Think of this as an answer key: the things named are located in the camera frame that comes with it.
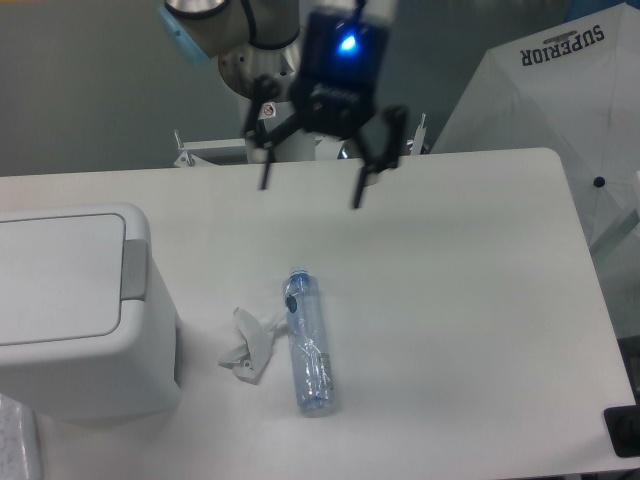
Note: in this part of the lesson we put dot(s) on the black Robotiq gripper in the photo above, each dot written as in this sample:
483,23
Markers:
333,92

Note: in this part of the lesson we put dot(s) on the white push-lid trash can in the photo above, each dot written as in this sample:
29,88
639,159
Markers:
88,327

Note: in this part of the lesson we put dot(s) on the crushed clear plastic bottle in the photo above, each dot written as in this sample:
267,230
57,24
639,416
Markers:
313,377

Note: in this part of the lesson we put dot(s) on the white umbrella with lettering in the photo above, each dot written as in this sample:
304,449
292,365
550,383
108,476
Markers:
574,89

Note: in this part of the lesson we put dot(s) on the crumpled white tissue paper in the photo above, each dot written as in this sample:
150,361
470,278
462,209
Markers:
248,360

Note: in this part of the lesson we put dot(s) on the black device at table edge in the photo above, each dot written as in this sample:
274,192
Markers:
623,427

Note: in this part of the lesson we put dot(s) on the white speckled object bottom left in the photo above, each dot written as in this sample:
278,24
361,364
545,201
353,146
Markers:
20,447

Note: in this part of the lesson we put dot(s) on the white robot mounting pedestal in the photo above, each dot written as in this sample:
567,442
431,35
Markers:
300,146

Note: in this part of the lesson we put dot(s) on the white metal base frame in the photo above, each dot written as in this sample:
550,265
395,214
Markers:
234,152

